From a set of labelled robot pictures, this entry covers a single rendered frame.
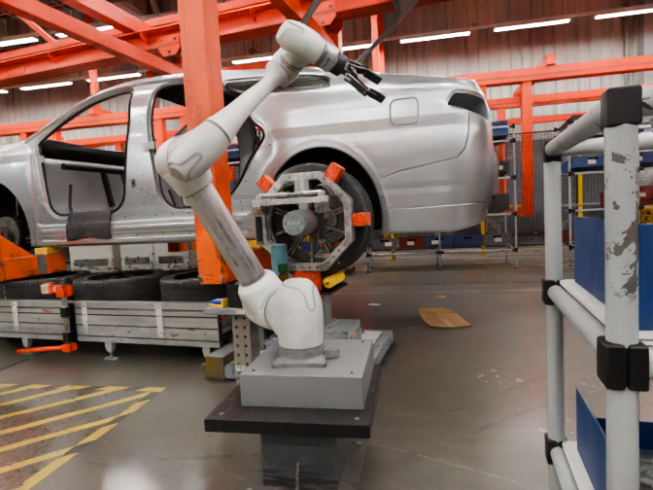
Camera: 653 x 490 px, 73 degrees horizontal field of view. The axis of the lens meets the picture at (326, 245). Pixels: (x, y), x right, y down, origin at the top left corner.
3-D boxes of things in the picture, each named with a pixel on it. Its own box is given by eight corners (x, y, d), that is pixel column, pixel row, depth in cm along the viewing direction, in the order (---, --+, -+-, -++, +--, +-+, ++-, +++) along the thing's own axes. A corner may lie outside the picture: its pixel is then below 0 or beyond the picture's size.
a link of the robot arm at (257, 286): (278, 342, 158) (250, 331, 176) (309, 313, 166) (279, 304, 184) (154, 147, 131) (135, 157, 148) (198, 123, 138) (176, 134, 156)
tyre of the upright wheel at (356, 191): (396, 230, 260) (330, 143, 268) (390, 233, 237) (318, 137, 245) (313, 294, 280) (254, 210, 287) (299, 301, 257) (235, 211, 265)
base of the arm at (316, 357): (338, 367, 142) (337, 350, 142) (270, 368, 144) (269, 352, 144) (340, 349, 160) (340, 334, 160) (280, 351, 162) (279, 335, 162)
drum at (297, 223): (320, 233, 248) (319, 208, 247) (306, 236, 228) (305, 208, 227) (296, 234, 252) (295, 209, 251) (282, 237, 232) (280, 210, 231)
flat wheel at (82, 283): (57, 318, 306) (53, 284, 304) (98, 299, 372) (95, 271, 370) (155, 311, 312) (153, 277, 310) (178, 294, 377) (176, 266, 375)
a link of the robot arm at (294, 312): (293, 353, 141) (290, 285, 139) (265, 341, 155) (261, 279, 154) (334, 342, 150) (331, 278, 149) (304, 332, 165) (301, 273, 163)
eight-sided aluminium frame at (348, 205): (357, 268, 243) (352, 168, 239) (354, 270, 237) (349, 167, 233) (266, 269, 260) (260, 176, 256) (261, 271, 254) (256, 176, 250)
